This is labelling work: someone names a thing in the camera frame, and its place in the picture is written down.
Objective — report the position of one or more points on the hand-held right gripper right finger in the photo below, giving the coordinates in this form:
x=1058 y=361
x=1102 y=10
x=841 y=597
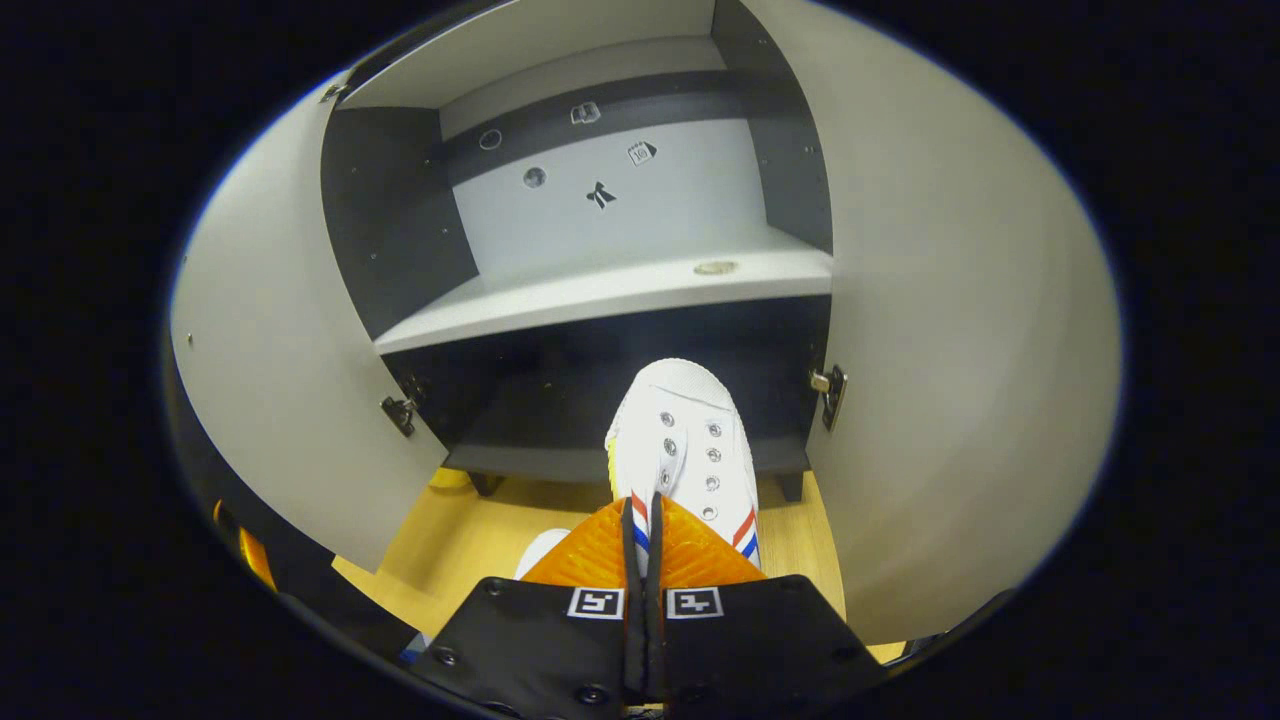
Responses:
x=760 y=640

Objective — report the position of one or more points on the grey shoe cabinet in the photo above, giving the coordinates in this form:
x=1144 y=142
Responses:
x=620 y=285

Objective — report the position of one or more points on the silver door hinge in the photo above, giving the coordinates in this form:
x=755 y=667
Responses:
x=400 y=415
x=830 y=395
x=332 y=93

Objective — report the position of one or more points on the yellow soft object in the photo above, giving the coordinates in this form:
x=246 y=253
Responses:
x=450 y=478

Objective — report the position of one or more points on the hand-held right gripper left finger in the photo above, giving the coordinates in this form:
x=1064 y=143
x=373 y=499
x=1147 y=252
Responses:
x=540 y=640

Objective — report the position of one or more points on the white canvas shoe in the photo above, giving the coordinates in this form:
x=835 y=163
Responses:
x=690 y=420

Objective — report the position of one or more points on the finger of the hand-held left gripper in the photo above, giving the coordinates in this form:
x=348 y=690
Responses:
x=258 y=560

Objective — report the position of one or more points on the grey cabinet door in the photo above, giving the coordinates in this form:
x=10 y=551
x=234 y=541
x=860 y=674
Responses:
x=950 y=350
x=290 y=380

